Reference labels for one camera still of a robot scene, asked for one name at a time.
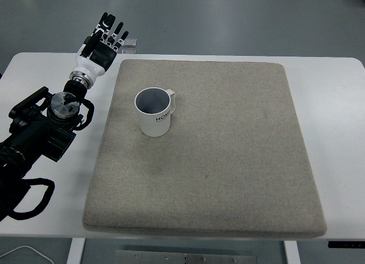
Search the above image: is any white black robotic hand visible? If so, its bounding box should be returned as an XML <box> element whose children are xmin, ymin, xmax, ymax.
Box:
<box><xmin>70</xmin><ymin>12</ymin><xmax>128</xmax><ymax>90</ymax></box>

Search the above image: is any white ribbed cup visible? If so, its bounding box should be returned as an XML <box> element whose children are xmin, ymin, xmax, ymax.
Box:
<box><xmin>134</xmin><ymin>87</ymin><xmax>176</xmax><ymax>137</ymax></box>

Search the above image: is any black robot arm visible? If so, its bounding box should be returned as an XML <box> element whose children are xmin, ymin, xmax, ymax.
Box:
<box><xmin>1</xmin><ymin>79</ymin><xmax>95</xmax><ymax>220</ymax></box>

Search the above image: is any small clear floor plate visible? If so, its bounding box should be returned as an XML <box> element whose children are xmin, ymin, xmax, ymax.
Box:
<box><xmin>124</xmin><ymin>38</ymin><xmax>137</xmax><ymax>47</ymax></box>

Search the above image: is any beige fabric mat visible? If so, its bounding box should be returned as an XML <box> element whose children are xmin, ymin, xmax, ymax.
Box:
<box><xmin>83</xmin><ymin>59</ymin><xmax>327</xmax><ymax>238</ymax></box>

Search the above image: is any white left table leg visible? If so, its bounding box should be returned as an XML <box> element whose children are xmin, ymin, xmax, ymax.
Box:
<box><xmin>66</xmin><ymin>238</ymin><xmax>86</xmax><ymax>264</ymax></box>

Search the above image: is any white table leg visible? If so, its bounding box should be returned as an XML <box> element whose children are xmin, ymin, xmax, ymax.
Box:
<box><xmin>283</xmin><ymin>241</ymin><xmax>301</xmax><ymax>264</ymax></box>
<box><xmin>66</xmin><ymin>238</ymin><xmax>86</xmax><ymax>264</ymax></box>

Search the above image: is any white right table leg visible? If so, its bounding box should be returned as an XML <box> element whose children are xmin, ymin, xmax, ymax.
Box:
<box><xmin>283</xmin><ymin>241</ymin><xmax>301</xmax><ymax>264</ymax></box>

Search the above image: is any black desk control panel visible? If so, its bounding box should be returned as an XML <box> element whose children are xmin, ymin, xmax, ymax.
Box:
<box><xmin>328</xmin><ymin>241</ymin><xmax>365</xmax><ymax>249</ymax></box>

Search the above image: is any black braided cable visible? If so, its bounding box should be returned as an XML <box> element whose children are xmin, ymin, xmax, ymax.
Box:
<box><xmin>0</xmin><ymin>177</ymin><xmax>55</xmax><ymax>221</ymax></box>

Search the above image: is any white cable on floor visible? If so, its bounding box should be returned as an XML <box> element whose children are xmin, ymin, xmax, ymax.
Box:
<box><xmin>0</xmin><ymin>245</ymin><xmax>54</xmax><ymax>264</ymax></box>

